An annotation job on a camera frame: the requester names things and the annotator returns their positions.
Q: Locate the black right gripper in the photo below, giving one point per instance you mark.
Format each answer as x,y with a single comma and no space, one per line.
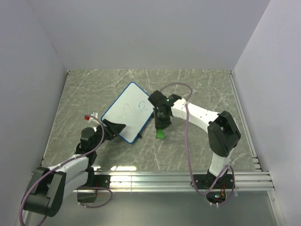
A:
160,124

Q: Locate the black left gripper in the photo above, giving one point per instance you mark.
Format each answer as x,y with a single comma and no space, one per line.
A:
113,129

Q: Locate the green whiteboard eraser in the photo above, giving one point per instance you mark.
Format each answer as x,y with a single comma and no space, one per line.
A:
160,134

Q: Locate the blue framed whiteboard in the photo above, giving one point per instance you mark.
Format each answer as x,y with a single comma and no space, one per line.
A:
131,108

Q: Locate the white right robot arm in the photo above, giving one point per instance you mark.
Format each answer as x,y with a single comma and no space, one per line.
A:
223,133

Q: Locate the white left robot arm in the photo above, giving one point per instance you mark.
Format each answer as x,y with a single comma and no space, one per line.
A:
49,186

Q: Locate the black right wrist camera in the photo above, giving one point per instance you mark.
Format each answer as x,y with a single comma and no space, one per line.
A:
157,99

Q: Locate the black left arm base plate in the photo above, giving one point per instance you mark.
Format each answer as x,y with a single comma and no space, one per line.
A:
86,193

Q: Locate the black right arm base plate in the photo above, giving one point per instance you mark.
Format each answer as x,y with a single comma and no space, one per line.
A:
222,191

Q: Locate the aluminium right side rail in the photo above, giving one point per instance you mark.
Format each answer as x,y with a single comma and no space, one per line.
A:
254,155

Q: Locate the aluminium rail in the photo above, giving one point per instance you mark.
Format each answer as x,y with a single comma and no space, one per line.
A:
254,155
133,181

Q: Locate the aluminium front rail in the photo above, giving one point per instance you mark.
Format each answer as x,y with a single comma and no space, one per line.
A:
133,181

